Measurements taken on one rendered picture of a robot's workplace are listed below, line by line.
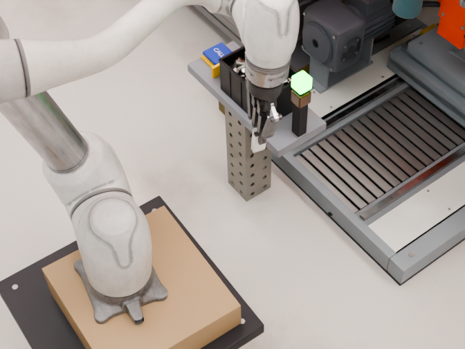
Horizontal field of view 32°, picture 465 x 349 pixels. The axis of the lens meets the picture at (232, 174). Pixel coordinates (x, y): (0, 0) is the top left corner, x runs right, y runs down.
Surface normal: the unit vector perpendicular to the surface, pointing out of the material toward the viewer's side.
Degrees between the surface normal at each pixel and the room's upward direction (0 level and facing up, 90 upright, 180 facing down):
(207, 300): 4
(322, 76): 90
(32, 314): 0
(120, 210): 10
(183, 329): 4
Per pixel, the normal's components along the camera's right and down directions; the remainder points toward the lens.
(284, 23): 0.36, 0.65
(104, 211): 0.09, -0.52
